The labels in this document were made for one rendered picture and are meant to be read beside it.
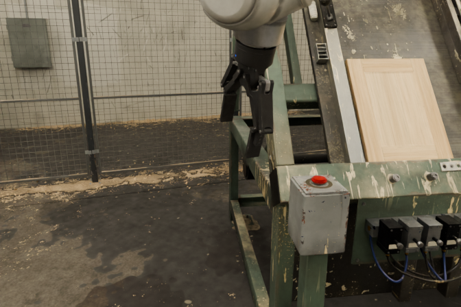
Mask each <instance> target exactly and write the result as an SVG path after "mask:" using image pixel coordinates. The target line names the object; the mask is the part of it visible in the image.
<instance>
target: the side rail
mask: <svg viewBox="0 0 461 307"><path fill-rule="evenodd" d="M265 78H266V79H267V80H269V79H273V80H274V88H273V93H272V98H273V126H274V131H273V133H272V134H266V135H265V137H266V144H267V150H268V162H269V169H270V173H271V172H272V171H273V170H274V168H276V167H277V166H281V165H294V155H293V149H292V140H291V135H290V129H289V120H288V114H287V105H286V99H285V90H284V85H283V75H282V70H281V60H280V55H279V46H276V51H275V54H274V60H273V63H272V65H271V66H269V67H268V68H267V69H266V70H265Z"/></svg>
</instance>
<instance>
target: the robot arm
mask: <svg viewBox="0 0 461 307"><path fill-rule="evenodd" d="M312 1H313V0H200V3H201V5H202V7H203V11H204V13H205V14H206V15H207V16H208V18H209V19H211V20H212V21H213V22H214V23H215V24H217V25H219V26H220V27H223V28H225V29H229V30H233V36H234V37H235V38H236V41H235V50H234V53H232V55H231V59H230V63H229V65H228V68H227V70H226V72H225V74H224V76H223V78H222V81H221V83H220V86H221V87H223V88H224V89H223V93H224V96H223V101H222V109H221V115H220V122H229V121H233V115H234V111H235V103H236V99H237V94H236V93H237V90H238V89H239V88H240V86H243V87H244V88H245V90H246V95H247V97H249V99H250V107H251V112H252V121H253V126H254V127H251V128H250V133H249V137H248V143H247V146H246V152H245V157H246V158H254V157H259V154H260V151H261V146H262V143H263V138H264V135H265V134H272V133H273V131H274V126H273V98H272V93H273V88H274V80H273V79H269V80H267V79H266V78H265V70H266V69H267V68H268V67H269V66H271V65H272V63H273V60H274V54H275V51H276V46H278V45H280V44H281V42H282V39H283V33H284V30H285V24H286V21H287V18H288V15H289V14H292V13H294V12H296V11H298V10H301V9H303V8H306V7H307V6H310V5H311V3H312ZM257 89H258V91H255V92H252V91H253V90H257Z"/></svg>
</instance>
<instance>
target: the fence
mask: <svg viewBox="0 0 461 307"><path fill-rule="evenodd" d="M314 1H315V2H316V9H317V13H318V23H319V28H320V34H321V38H322V43H326V46H327V53H328V57H329V59H328V61H327V70H328V74H329V81H330V85H331V92H332V96H333V102H334V107H335V113H336V117H337V122H338V128H339V132H340V139H341V143H342V150H343V154H344V161H345V163H351V162H365V161H364V155H363V151H362V145H361V141H360V137H359V132H358V128H357V122H356V118H355V112H354V109H353V102H352V99H351V93H350V89H349V85H348V80H347V76H346V70H345V66H344V60H343V56H342V50H341V46H340V41H339V37H338V31H337V28H324V23H323V19H322V12H321V9H320V2H319V0H314Z"/></svg>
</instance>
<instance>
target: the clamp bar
mask: <svg viewBox="0 0 461 307"><path fill-rule="evenodd" d="M432 4H433V7H434V10H435V13H436V16H437V19H438V22H439V25H440V28H441V31H442V34H443V37H444V39H445V43H446V46H447V49H448V52H449V55H450V57H451V61H452V63H453V67H454V69H455V72H456V75H457V78H458V81H459V84H461V2H460V0H432Z"/></svg>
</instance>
